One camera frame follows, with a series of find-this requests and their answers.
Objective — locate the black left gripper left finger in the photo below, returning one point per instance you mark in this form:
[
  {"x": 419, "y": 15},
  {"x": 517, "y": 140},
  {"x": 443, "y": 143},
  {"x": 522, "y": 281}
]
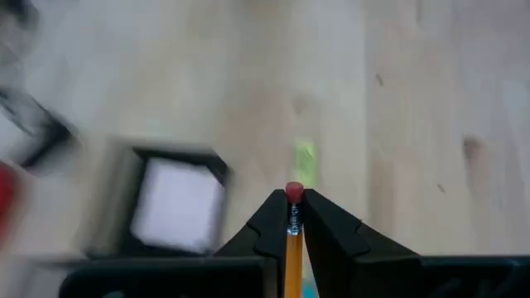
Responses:
[{"x": 265, "y": 236}]

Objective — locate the black mesh desk organizer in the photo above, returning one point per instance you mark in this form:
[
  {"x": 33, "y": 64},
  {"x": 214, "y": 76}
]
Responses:
[{"x": 178, "y": 154}]

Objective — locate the yellow pencil with eraser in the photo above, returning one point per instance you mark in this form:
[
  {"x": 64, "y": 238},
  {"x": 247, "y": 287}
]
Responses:
[{"x": 294, "y": 256}]

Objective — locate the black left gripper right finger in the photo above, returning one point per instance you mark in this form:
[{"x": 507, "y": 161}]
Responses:
[{"x": 331, "y": 236}]

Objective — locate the red desk lamp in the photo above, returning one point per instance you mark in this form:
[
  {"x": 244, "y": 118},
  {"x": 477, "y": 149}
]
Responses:
[{"x": 6, "y": 198}]

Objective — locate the pink sticky note pad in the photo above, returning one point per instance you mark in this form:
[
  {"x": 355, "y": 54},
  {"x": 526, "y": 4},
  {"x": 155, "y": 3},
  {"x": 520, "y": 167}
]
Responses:
[{"x": 178, "y": 203}]

